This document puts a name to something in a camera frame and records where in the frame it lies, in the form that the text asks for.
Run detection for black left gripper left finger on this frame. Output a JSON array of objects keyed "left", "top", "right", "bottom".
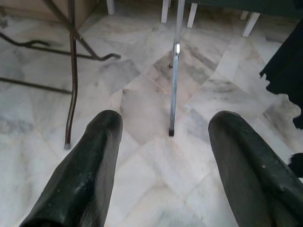
[{"left": 18, "top": 110, "right": 124, "bottom": 227}]

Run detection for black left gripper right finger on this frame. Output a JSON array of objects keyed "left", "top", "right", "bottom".
[{"left": 208, "top": 110, "right": 303, "bottom": 227}]

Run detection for black t-shirt green logo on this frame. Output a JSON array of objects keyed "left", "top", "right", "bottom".
[{"left": 259, "top": 23, "right": 303, "bottom": 178}]

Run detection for silver metal clothes rack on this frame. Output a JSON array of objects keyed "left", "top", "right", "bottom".
[{"left": 168, "top": 0, "right": 186, "bottom": 138}]

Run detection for marble top folding table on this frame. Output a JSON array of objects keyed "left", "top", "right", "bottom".
[{"left": 0, "top": 0, "right": 121, "bottom": 149}]

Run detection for black TV cabinet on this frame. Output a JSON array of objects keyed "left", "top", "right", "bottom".
[{"left": 106, "top": 0, "right": 303, "bottom": 37}]

